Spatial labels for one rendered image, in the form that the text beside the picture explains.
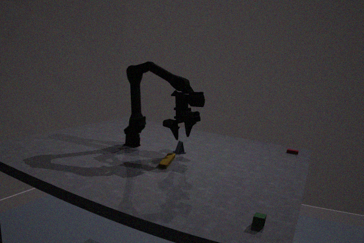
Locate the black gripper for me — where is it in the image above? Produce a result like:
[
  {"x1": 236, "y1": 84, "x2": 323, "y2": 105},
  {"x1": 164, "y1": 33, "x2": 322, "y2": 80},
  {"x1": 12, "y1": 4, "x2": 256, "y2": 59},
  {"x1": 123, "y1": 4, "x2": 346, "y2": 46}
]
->
[{"x1": 163, "y1": 106, "x2": 200, "y2": 140}]

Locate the yellow bar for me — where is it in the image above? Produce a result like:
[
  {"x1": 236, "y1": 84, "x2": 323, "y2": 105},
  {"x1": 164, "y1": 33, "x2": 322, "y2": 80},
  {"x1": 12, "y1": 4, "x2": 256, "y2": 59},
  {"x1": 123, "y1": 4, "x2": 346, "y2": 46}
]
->
[{"x1": 159, "y1": 153, "x2": 175, "y2": 169}]

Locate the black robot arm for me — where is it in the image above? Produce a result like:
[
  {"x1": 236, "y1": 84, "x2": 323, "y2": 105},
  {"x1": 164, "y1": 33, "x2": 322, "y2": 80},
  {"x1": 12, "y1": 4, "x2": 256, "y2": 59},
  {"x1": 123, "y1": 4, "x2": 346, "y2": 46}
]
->
[{"x1": 123, "y1": 61, "x2": 205, "y2": 148}]

